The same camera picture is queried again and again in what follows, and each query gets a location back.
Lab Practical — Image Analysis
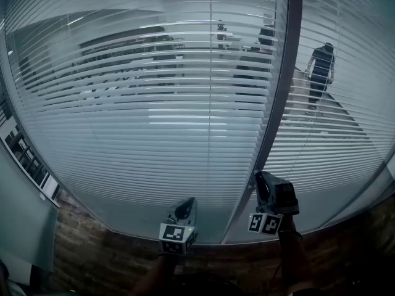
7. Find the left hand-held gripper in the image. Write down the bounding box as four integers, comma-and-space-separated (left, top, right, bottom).
159, 197, 198, 256

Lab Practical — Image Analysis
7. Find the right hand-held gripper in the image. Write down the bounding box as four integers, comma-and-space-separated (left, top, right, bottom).
249, 171, 300, 236

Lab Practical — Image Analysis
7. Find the person's left forearm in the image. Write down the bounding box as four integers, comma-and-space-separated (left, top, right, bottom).
129, 254, 186, 296

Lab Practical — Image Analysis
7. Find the person's right forearm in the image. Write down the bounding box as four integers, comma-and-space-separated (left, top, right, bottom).
277, 217, 314, 296

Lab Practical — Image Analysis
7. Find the grey metal window mullion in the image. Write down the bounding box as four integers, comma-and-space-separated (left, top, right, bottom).
220, 0, 305, 245

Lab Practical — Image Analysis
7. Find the frosted glass door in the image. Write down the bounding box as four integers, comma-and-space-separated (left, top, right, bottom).
0, 146, 61, 273

